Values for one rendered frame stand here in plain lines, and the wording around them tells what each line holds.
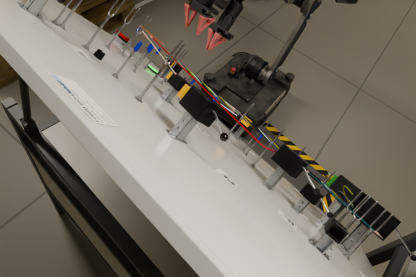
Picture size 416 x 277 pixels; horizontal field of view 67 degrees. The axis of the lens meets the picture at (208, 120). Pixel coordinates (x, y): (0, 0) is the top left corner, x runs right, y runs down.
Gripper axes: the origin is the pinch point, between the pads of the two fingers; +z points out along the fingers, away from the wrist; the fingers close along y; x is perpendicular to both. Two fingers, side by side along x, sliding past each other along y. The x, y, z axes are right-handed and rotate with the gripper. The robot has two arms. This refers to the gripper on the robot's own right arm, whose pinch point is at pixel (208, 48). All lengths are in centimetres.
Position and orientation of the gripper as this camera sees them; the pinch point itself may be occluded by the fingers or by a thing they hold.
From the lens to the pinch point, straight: 127.2
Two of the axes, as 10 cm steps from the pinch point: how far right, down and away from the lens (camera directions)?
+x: 4.9, 0.5, 8.7
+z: -5.5, 7.9, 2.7
